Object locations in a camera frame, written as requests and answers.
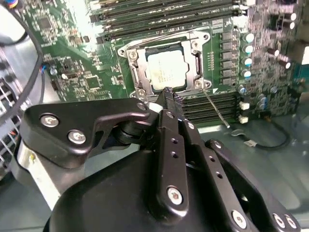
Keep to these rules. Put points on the metal locking lever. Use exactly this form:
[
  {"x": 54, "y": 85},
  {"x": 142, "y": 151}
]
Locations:
[
  {"x": 173, "y": 35},
  {"x": 216, "y": 107}
]

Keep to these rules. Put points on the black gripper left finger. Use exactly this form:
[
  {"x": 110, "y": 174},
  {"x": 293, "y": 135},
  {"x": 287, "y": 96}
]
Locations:
[{"x": 72, "y": 116}]

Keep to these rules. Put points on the silver CPU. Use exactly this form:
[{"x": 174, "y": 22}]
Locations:
[{"x": 166, "y": 70}]

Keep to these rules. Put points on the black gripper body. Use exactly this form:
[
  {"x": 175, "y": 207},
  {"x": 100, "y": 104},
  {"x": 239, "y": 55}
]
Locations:
[{"x": 108, "y": 198}]

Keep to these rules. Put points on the metal socket cover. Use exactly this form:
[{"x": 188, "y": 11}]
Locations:
[{"x": 142, "y": 70}]

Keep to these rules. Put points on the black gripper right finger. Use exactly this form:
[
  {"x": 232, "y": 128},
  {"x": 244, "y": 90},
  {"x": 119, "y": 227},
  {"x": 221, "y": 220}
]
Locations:
[{"x": 227, "y": 193}]

